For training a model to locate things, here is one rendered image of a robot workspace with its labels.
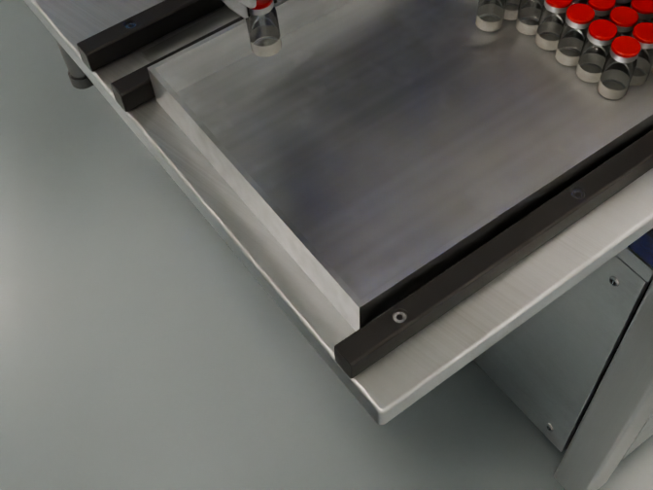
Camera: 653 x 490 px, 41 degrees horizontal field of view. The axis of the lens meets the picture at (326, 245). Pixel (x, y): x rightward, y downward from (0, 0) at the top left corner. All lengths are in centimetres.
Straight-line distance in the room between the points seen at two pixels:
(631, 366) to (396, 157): 54
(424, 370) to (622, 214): 18
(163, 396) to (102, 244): 35
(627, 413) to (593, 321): 14
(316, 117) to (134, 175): 118
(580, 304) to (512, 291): 52
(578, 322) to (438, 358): 59
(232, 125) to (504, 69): 22
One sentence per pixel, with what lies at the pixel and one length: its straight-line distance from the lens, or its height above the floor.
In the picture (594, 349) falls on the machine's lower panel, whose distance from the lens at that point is 114.
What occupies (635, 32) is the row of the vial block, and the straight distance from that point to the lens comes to 69.
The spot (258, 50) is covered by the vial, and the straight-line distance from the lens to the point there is 63.
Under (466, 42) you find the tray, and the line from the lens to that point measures 73.
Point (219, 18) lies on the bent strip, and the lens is 76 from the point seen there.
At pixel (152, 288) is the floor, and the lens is 166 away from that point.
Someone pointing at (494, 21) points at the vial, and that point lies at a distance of 73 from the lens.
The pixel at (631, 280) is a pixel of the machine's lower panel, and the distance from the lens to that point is 100.
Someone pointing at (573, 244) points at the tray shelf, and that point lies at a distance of 61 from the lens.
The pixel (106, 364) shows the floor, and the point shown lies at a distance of 160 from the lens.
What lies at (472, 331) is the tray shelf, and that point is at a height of 88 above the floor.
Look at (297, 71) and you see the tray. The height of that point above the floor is 88.
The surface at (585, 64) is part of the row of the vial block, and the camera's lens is 70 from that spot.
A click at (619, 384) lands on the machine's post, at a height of 38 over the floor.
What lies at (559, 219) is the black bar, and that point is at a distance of 60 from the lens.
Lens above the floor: 137
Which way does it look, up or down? 55 degrees down
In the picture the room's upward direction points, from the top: 4 degrees counter-clockwise
